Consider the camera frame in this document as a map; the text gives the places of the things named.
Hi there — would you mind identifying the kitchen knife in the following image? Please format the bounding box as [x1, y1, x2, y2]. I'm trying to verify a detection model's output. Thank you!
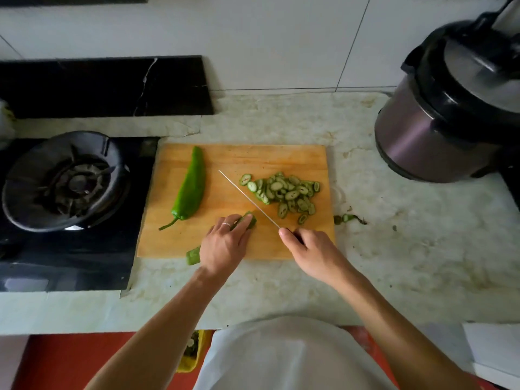
[218, 170, 305, 245]

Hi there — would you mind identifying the wooden cutting board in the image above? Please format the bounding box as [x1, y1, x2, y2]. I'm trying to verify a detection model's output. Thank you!
[136, 144, 336, 260]

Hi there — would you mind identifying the whole green pepper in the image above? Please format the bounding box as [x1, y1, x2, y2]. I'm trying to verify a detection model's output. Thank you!
[158, 146, 207, 231]

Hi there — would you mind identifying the partly cut green pepper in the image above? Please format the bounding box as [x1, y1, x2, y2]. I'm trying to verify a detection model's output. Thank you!
[186, 211, 257, 266]

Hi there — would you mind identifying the person's right forearm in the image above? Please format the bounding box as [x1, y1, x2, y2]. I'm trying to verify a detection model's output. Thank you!
[335, 271, 494, 390]

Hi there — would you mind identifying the black marble backsplash panel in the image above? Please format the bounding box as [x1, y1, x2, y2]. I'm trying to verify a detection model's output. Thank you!
[0, 56, 215, 120]

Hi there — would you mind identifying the person's white shirt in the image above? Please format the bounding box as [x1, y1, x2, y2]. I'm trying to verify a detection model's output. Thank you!
[193, 316, 399, 390]

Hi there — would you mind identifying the purple electric pressure cooker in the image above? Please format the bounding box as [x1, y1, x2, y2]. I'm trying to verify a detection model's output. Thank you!
[374, 0, 520, 184]

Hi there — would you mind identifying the person's left hand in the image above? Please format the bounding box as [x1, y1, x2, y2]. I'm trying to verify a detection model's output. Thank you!
[199, 213, 253, 278]

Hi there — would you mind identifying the green pepper scrap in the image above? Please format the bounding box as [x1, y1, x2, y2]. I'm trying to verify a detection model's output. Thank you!
[333, 214, 367, 226]

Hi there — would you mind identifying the pile of green pepper slices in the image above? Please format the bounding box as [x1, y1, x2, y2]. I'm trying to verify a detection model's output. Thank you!
[239, 171, 321, 225]

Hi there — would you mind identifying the yellow bin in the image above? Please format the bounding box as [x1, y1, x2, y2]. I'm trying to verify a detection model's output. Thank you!
[175, 330, 214, 374]

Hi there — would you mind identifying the black burner wind guard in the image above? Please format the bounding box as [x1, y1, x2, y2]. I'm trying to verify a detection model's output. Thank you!
[2, 131, 131, 233]

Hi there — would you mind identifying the person's left forearm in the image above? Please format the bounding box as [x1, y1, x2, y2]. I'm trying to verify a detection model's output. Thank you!
[83, 266, 226, 390]

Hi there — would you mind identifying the person's right hand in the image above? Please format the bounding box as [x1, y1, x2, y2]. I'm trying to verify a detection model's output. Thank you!
[279, 227, 358, 290]

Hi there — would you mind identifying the black gas stove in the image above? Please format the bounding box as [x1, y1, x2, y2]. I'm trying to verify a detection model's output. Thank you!
[0, 136, 160, 293]

